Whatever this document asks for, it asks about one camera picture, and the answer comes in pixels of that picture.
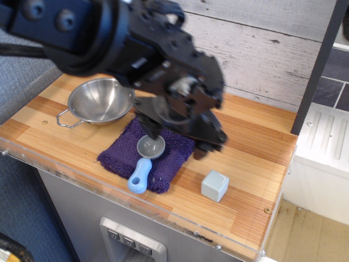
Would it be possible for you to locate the steel button panel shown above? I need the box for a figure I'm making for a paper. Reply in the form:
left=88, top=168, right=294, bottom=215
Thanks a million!
left=100, top=217, right=167, bottom=261

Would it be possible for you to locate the pale grey block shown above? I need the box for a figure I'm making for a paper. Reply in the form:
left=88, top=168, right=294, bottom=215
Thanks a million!
left=201, top=170, right=229, bottom=203

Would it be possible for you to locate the small steel bowl with handle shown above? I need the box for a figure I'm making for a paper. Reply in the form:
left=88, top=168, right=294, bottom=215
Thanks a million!
left=56, top=78, right=136, bottom=129

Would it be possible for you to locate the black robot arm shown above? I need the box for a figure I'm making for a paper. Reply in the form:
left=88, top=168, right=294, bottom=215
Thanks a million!
left=1, top=1, right=227, bottom=159

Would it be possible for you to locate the clear acrylic edge guard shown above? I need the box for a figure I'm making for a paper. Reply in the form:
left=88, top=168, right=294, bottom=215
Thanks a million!
left=1, top=130, right=297, bottom=261

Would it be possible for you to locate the blue grey measuring scoop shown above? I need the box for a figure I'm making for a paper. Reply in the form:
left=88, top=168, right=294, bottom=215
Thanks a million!
left=128, top=135, right=165, bottom=194

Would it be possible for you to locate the dark grey right post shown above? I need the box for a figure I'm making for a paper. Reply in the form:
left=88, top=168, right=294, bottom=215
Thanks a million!
left=291, top=0, right=348, bottom=135

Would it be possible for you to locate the purple towel cloth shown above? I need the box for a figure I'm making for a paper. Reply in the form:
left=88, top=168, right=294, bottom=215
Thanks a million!
left=97, top=117, right=195, bottom=194

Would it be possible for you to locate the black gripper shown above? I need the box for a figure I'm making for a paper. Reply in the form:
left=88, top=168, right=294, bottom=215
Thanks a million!
left=109, top=1, right=227, bottom=160

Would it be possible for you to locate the yellow black object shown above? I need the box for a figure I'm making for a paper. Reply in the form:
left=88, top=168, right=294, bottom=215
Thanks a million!
left=1, top=233, right=34, bottom=262

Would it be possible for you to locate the white toy sink unit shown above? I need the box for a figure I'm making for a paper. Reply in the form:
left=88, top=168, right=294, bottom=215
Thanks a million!
left=283, top=103, right=348, bottom=224

